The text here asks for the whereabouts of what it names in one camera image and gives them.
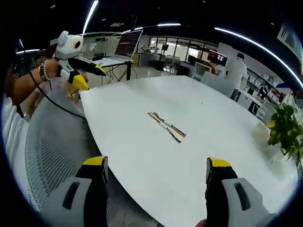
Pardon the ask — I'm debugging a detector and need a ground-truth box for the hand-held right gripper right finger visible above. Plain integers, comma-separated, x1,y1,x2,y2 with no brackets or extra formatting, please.
205,157,278,227

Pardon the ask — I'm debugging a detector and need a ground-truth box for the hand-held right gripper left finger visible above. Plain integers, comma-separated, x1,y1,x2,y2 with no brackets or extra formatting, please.
42,156,109,227

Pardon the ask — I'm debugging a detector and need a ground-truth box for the JST connector with short wires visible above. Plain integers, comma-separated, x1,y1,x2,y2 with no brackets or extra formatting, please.
151,111,169,124
147,112,167,129
164,126,182,144

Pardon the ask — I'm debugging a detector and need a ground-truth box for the JST connector with long wires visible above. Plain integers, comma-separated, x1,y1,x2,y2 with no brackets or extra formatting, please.
167,122,187,138

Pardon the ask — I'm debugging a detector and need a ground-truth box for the person's left hand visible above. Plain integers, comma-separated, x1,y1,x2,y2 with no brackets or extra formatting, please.
45,59,65,81

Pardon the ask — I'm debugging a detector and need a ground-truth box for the silver open laptop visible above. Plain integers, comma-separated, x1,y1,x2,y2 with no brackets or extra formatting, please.
94,29,144,67

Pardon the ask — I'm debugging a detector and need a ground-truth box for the grey mesh office chair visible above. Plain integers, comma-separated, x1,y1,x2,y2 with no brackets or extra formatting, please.
1,93,157,227

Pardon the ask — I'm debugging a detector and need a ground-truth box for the translucent container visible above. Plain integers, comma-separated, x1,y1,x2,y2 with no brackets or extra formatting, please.
254,122,270,138

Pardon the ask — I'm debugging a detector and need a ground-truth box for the green potted plant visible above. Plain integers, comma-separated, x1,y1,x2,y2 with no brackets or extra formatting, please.
267,103,303,162

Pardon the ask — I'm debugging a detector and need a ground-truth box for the computer monitor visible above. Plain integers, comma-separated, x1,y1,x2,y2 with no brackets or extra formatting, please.
207,49,228,67

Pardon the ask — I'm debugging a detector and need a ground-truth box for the long curved ceiling light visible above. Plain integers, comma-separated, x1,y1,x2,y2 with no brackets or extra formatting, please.
214,26,303,87

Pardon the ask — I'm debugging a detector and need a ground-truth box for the ceiling air vent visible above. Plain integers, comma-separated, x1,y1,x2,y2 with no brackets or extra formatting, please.
276,23,299,52

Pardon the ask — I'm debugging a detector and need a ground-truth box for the beaded bracelet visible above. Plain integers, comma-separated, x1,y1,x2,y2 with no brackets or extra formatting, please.
37,60,52,83

